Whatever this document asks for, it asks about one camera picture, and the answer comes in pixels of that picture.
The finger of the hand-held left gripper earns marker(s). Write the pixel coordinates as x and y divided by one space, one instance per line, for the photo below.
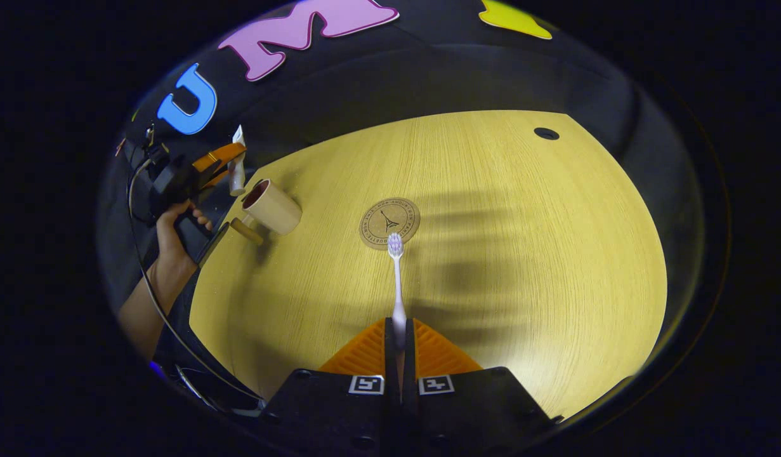
216 179
222 154

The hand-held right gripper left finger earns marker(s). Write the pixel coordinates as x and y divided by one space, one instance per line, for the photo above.
339 406

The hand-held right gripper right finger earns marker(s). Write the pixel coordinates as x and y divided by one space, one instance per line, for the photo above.
466 406

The white toothpaste tube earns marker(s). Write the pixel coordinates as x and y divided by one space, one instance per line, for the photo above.
238 179

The pale pink toothbrush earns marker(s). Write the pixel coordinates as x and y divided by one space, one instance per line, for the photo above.
396 279

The round brown coaster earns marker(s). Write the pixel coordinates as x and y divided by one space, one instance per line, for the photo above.
380 219

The wooden desktop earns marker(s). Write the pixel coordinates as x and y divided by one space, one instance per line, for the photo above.
523 254

